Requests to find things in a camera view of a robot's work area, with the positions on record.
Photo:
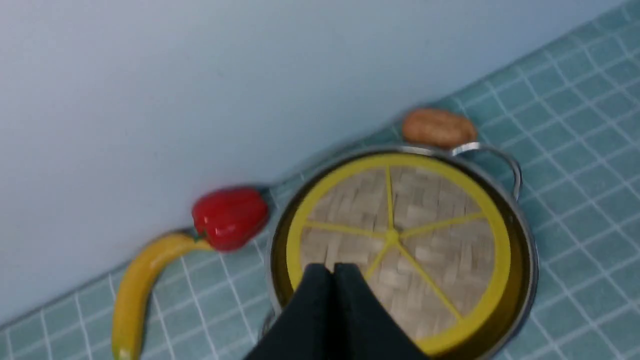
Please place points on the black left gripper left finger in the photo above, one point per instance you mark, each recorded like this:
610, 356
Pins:
300, 331

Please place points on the green checkered tablecloth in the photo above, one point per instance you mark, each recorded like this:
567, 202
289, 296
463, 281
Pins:
117, 115

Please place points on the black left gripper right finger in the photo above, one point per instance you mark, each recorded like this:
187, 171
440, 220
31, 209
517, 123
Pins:
369, 330

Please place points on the woven bamboo steamer lid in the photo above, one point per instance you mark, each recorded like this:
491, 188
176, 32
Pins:
430, 243

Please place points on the stainless steel pot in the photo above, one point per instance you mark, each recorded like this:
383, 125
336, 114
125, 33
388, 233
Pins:
497, 173

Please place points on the yellow banana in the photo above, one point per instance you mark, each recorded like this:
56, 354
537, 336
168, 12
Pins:
136, 285

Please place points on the red bell pepper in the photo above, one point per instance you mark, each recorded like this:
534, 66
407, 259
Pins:
229, 218

